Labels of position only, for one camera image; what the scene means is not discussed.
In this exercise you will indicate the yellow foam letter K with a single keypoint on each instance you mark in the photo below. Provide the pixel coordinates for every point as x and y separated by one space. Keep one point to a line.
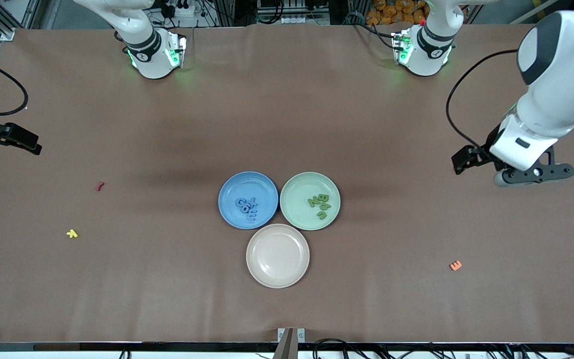
71 233

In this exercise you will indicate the white power strip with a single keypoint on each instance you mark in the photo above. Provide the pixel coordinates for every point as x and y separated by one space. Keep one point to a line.
182 10
297 20

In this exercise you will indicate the beige round plate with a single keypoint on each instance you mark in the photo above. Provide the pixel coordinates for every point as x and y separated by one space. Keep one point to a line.
277 256

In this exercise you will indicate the blue round plate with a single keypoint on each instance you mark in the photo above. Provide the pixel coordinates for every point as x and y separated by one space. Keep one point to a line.
262 187

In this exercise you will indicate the green foam letter B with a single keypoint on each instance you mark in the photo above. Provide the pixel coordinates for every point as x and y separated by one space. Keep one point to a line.
323 198

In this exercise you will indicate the silver metal bracket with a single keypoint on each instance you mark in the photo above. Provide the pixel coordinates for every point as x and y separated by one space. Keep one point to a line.
301 335

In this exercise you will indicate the blue foam capital G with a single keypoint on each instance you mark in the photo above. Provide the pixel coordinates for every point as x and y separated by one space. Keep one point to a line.
237 203

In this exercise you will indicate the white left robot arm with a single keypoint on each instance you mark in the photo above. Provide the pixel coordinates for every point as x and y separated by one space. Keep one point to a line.
566 75

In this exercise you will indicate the grey metal post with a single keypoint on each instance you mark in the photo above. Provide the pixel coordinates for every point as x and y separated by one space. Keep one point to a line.
286 346

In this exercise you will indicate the green round plate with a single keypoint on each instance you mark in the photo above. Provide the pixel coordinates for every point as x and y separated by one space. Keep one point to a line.
297 192

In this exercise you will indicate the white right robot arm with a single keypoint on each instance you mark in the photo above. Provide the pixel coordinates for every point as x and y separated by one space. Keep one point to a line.
150 55

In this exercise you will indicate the green foam letter N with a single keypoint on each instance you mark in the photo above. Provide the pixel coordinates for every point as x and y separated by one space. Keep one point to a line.
313 201

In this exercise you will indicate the blue foam letter X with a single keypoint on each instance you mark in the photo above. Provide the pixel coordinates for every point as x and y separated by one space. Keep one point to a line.
253 201

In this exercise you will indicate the orange foam letter E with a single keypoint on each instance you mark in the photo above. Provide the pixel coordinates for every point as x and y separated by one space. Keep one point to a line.
456 266

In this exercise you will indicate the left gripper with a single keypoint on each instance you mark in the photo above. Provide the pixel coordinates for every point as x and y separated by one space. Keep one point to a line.
481 152

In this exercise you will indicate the brown table cover sheet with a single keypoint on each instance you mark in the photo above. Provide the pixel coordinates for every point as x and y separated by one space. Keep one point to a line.
287 99

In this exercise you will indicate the blue foam letter E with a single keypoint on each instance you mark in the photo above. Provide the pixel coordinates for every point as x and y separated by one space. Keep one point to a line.
252 215

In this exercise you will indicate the bag of orange items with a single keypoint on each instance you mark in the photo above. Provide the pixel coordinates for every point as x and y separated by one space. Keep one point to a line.
391 12

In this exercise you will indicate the green foam letter U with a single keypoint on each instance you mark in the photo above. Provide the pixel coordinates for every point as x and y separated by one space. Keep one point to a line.
321 217

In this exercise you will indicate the aluminium frame profile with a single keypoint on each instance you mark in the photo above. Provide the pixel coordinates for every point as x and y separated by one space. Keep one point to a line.
7 34

